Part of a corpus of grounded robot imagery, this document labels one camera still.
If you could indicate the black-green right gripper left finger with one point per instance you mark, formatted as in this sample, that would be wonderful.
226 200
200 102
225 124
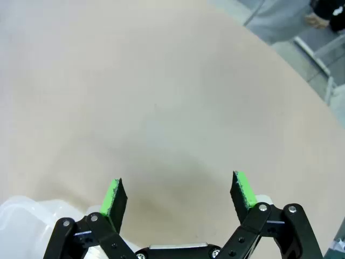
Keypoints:
113 205

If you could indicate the black-green right gripper right finger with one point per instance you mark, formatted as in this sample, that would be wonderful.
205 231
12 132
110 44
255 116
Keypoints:
242 197

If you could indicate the large clear plastic bin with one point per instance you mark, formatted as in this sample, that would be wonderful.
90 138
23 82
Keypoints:
21 215

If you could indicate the person's left forearm black sleeve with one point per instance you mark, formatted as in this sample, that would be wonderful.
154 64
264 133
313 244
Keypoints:
332 13

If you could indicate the person's left hand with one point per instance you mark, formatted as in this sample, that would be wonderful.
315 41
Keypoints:
318 21

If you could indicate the white metal frame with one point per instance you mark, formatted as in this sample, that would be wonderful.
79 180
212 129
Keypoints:
315 56

